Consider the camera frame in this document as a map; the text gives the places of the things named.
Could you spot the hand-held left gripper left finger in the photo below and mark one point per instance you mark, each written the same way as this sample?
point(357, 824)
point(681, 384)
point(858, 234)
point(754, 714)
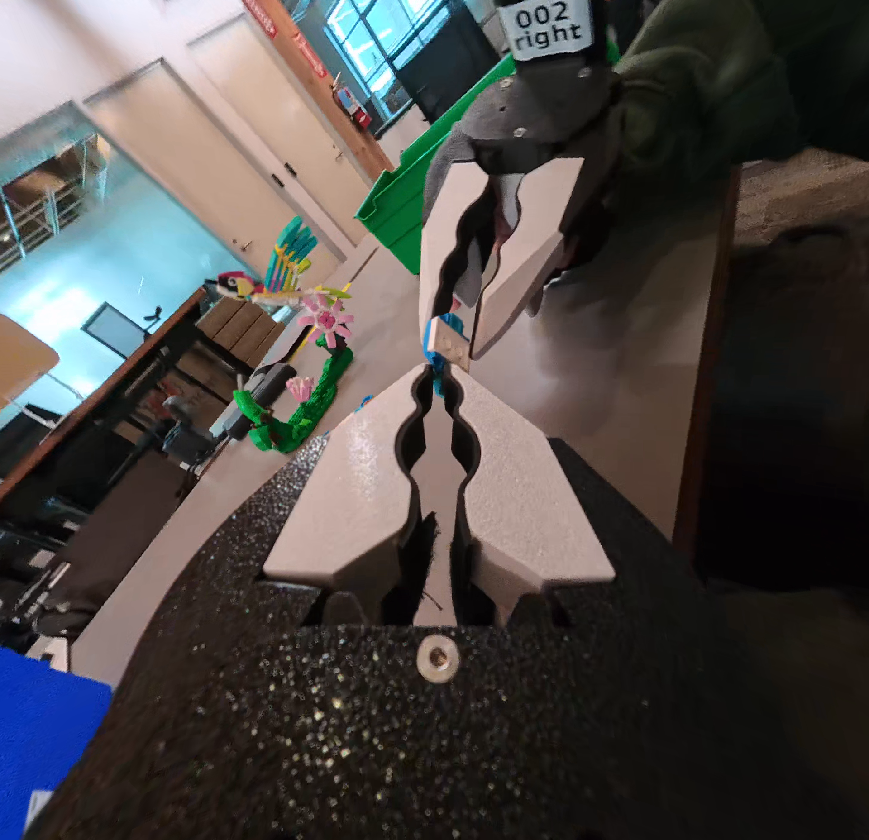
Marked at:
point(339, 507)

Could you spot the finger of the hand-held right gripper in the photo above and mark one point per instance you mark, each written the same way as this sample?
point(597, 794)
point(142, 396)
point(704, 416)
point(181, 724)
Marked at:
point(536, 236)
point(438, 229)

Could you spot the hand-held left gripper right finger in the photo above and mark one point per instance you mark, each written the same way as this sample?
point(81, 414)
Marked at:
point(536, 514)

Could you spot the blue and white lego piece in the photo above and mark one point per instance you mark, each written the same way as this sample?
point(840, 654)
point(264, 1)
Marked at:
point(448, 341)

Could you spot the person's right forearm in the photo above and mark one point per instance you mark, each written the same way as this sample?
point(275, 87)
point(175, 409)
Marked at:
point(719, 59)

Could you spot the green lego plant with flowers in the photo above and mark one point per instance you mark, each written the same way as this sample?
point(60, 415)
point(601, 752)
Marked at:
point(319, 392)

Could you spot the colourful lego bird model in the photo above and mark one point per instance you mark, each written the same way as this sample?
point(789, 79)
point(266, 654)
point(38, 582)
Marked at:
point(271, 276)

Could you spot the green plastic bin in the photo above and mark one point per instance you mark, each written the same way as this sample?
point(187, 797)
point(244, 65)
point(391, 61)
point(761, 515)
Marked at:
point(414, 202)

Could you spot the black and grey device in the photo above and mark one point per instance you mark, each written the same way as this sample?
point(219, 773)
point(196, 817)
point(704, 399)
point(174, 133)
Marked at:
point(261, 385)

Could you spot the red fire extinguisher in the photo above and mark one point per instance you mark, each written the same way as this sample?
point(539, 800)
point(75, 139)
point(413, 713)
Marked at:
point(353, 103)

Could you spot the dark wooden desk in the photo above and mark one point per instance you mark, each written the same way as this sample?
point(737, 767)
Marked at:
point(102, 392)

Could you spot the small dark monitor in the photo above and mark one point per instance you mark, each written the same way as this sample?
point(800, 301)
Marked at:
point(115, 331)

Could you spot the blue plastic bin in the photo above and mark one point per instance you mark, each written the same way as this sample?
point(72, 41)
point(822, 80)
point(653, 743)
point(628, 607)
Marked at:
point(41, 724)

